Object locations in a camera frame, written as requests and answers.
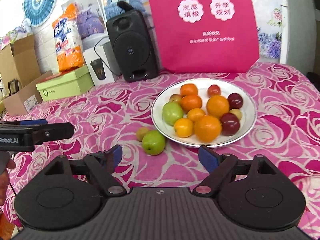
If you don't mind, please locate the small kiwi back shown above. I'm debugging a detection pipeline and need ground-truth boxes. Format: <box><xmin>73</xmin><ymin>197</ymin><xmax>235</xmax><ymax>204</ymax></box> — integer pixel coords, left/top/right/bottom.
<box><xmin>136</xmin><ymin>127</ymin><xmax>150</xmax><ymax>142</ymax></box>

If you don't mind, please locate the green cardboard box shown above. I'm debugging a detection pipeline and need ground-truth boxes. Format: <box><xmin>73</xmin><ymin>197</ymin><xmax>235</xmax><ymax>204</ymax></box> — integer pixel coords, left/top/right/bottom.
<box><xmin>36</xmin><ymin>66</ymin><xmax>94</xmax><ymax>101</ymax></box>

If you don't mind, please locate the black speaker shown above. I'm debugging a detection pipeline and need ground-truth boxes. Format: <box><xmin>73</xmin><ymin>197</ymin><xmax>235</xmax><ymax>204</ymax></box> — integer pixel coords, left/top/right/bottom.
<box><xmin>106</xmin><ymin>10</ymin><xmax>159</xmax><ymax>82</ymax></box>

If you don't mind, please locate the small green apple back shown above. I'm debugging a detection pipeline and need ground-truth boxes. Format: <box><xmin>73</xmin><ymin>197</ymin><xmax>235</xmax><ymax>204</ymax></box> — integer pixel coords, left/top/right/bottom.
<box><xmin>142</xmin><ymin>130</ymin><xmax>166</xmax><ymax>155</ymax></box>

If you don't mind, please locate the pink rose tablecloth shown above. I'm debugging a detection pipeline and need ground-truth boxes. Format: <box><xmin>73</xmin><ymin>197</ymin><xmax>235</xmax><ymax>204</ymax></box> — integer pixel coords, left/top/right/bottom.
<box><xmin>2</xmin><ymin>63</ymin><xmax>319</xmax><ymax>238</ymax></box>

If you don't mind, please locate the blue paper fan left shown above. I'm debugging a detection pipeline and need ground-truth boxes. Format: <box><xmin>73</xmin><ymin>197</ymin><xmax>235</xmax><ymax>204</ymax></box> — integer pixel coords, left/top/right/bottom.
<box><xmin>22</xmin><ymin>0</ymin><xmax>56</xmax><ymax>27</ymax></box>

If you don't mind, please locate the small tan kiwi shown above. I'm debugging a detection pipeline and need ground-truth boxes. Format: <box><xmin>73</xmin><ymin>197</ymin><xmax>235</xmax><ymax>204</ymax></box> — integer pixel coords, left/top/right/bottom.
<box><xmin>229</xmin><ymin>108</ymin><xmax>242</xmax><ymax>121</ymax></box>

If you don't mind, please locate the white cup box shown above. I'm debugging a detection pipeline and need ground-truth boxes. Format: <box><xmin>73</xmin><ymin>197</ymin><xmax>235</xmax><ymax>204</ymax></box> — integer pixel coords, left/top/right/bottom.
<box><xmin>84</xmin><ymin>43</ymin><xmax>120</xmax><ymax>86</ymax></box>

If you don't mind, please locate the brown cardboard box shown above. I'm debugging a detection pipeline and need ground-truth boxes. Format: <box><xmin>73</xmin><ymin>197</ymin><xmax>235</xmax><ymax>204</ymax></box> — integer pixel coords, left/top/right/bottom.
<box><xmin>1</xmin><ymin>35</ymin><xmax>52</xmax><ymax>116</ymax></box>

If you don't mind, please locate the dark plum back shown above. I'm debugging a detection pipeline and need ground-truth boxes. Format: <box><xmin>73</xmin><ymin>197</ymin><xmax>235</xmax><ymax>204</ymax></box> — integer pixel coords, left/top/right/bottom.
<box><xmin>227</xmin><ymin>93</ymin><xmax>244</xmax><ymax>110</ymax></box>

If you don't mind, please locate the small tangerine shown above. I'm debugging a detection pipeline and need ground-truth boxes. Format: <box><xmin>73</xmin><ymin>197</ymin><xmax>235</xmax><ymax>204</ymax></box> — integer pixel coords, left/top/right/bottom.
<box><xmin>187</xmin><ymin>108</ymin><xmax>206</xmax><ymax>122</ymax></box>

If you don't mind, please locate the large green apple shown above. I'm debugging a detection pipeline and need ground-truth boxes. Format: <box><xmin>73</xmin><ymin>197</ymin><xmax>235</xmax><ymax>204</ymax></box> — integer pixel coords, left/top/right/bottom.
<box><xmin>162</xmin><ymin>102</ymin><xmax>184</xmax><ymax>126</ymax></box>

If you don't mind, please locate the bedding poster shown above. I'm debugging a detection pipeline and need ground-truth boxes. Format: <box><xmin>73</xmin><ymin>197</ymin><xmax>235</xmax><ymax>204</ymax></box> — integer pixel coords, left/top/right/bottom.
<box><xmin>61</xmin><ymin>0</ymin><xmax>107</xmax><ymax>50</ymax></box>

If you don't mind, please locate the red green small apple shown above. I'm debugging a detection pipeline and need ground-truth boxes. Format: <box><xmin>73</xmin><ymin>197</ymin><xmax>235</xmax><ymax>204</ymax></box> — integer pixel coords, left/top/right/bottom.
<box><xmin>169</xmin><ymin>94</ymin><xmax>182</xmax><ymax>104</ymax></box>

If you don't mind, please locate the red tomato apple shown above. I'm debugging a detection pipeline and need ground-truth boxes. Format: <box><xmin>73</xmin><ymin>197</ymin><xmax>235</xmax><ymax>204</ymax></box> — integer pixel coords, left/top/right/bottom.
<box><xmin>207</xmin><ymin>85</ymin><xmax>221</xmax><ymax>98</ymax></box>

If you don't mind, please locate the large front orange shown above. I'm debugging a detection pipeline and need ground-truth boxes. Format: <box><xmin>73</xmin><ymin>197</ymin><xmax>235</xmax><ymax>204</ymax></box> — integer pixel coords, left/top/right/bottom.
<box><xmin>194</xmin><ymin>115</ymin><xmax>222</xmax><ymax>143</ymax></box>

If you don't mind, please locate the big orange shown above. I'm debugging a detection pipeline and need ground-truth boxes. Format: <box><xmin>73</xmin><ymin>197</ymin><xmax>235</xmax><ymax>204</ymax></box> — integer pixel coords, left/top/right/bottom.
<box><xmin>206</xmin><ymin>95</ymin><xmax>230</xmax><ymax>119</ymax></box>

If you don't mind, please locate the pink tote bag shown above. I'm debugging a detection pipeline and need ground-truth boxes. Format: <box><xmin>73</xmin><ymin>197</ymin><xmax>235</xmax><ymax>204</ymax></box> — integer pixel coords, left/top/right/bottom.
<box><xmin>149</xmin><ymin>0</ymin><xmax>259</xmax><ymax>73</ymax></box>

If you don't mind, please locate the orange white detergent bag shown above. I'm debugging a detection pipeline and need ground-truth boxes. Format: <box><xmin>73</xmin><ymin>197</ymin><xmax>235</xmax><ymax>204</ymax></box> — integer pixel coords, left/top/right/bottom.
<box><xmin>52</xmin><ymin>3</ymin><xmax>85</xmax><ymax>72</ymax></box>

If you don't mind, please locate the dark red plum front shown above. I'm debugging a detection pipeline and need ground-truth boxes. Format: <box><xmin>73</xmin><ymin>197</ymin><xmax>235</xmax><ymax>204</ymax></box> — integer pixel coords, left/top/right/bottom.
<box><xmin>220</xmin><ymin>113</ymin><xmax>240</xmax><ymax>136</ymax></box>

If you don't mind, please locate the white oval plate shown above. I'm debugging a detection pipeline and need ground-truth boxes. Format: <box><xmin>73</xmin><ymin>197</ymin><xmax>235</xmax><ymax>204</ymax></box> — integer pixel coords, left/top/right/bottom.
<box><xmin>151</xmin><ymin>78</ymin><xmax>258</xmax><ymax>148</ymax></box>

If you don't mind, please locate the person left hand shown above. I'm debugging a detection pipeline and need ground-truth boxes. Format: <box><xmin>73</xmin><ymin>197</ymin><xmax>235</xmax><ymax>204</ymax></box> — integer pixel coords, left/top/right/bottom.
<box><xmin>0</xmin><ymin>159</ymin><xmax>16</xmax><ymax>206</ymax></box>

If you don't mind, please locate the black speaker cable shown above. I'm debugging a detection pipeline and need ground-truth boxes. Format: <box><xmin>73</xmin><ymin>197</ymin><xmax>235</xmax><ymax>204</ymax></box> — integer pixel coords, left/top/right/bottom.
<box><xmin>94</xmin><ymin>36</ymin><xmax>122</xmax><ymax>77</ymax></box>

